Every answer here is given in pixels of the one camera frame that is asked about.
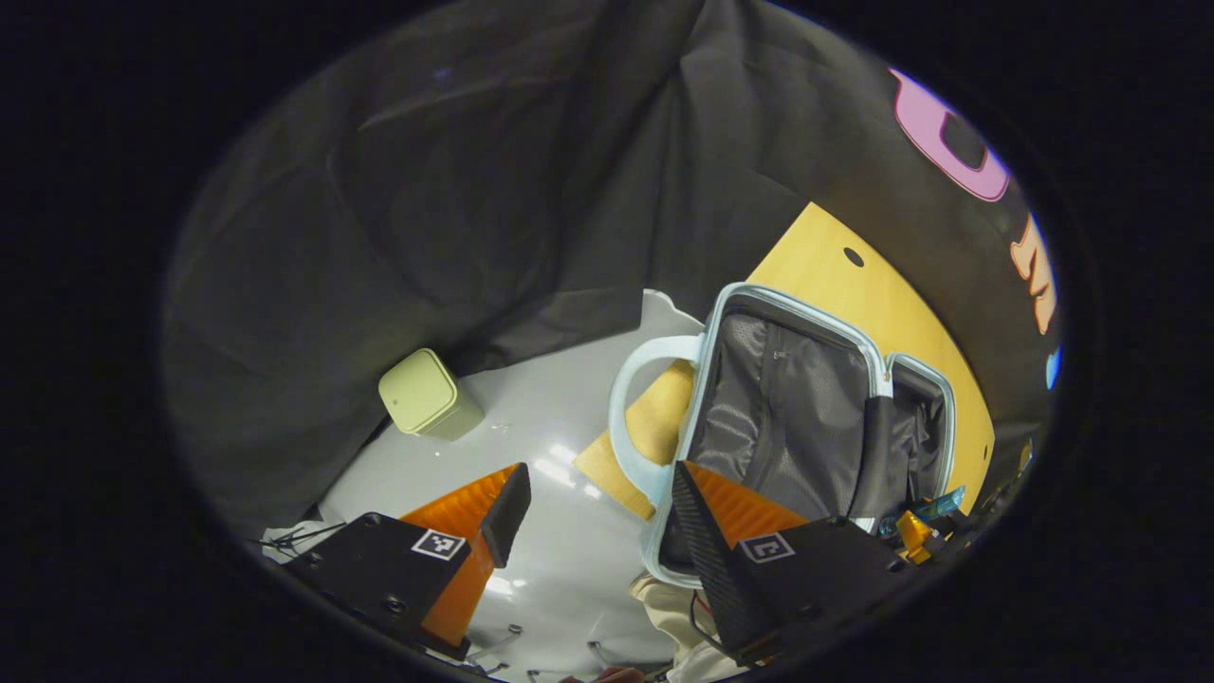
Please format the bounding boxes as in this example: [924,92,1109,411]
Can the black backdrop cloth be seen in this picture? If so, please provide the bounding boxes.
[161,0,1063,532]

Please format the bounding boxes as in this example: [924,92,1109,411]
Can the pale green bin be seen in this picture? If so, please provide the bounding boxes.
[378,348,486,442]

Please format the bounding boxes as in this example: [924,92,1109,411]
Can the light blue suitcase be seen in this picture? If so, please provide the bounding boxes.
[607,282,959,589]

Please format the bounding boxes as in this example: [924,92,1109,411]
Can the tangled black floor cable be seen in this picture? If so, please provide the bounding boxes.
[258,520,348,563]

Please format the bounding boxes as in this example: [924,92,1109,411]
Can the person's beige trousers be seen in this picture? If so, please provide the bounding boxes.
[631,572,750,683]

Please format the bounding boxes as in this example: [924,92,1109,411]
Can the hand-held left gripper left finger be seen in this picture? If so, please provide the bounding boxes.
[285,462,532,662]

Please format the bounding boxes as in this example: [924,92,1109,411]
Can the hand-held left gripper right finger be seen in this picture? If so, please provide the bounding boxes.
[671,461,926,665]

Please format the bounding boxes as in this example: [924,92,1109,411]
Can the teal skin care tube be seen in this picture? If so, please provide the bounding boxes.
[877,486,966,538]

